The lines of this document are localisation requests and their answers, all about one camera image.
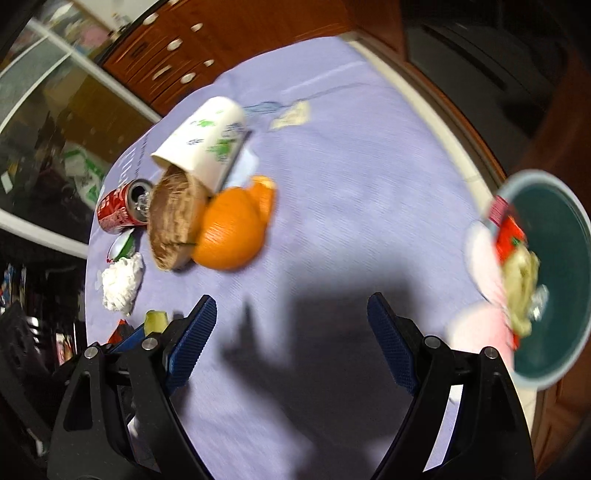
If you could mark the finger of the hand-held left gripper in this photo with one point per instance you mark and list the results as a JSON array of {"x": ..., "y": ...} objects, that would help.
[{"x": 129, "y": 340}]

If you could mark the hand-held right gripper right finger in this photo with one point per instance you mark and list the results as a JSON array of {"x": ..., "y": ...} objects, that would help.
[{"x": 392, "y": 341}]

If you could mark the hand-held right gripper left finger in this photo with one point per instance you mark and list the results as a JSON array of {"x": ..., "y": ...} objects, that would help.
[{"x": 189, "y": 341}]

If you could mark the small red wrapper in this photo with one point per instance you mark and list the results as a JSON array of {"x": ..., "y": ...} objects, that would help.
[{"x": 121, "y": 328}]

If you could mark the yellow green fruit peel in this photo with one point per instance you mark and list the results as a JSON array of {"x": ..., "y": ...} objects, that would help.
[{"x": 156, "y": 321}]

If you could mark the white tissue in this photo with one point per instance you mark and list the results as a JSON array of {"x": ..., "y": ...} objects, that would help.
[{"x": 121, "y": 281}]

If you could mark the green white foil lid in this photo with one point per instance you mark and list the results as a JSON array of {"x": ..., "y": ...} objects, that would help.
[{"x": 123, "y": 247}]

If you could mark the orange fruit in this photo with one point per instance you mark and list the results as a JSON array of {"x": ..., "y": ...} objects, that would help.
[{"x": 226, "y": 235}]

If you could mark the brown coconut shell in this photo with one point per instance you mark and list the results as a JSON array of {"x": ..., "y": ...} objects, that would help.
[{"x": 171, "y": 221}]

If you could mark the red soda can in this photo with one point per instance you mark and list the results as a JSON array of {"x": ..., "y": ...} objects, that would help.
[{"x": 115, "y": 207}]

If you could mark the red yellow plastic bag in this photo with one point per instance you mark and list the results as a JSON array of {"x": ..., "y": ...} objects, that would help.
[{"x": 508, "y": 240}]

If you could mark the orange peel piece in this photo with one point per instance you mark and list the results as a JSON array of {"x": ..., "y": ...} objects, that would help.
[{"x": 264, "y": 194}]

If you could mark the teal round bin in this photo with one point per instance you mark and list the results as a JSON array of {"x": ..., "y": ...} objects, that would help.
[{"x": 563, "y": 240}]

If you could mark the white green print paper cup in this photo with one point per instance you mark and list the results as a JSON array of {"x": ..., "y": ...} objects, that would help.
[{"x": 203, "y": 134}]

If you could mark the purple floral tablecloth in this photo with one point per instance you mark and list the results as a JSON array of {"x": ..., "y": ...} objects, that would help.
[{"x": 346, "y": 184}]

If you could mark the green white shopping bag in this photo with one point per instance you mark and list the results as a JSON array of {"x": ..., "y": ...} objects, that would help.
[{"x": 85, "y": 173}]

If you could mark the glass sliding door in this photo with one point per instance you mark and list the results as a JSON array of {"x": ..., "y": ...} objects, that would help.
[{"x": 60, "y": 101}]

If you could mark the wooden drawer unit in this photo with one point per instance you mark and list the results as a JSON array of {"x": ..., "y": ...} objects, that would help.
[{"x": 152, "y": 60}]

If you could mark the black built-in oven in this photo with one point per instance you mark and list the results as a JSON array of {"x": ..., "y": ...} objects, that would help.
[{"x": 475, "y": 55}]

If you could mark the wooden double door cabinet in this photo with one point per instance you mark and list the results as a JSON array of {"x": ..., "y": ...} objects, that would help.
[{"x": 277, "y": 27}]

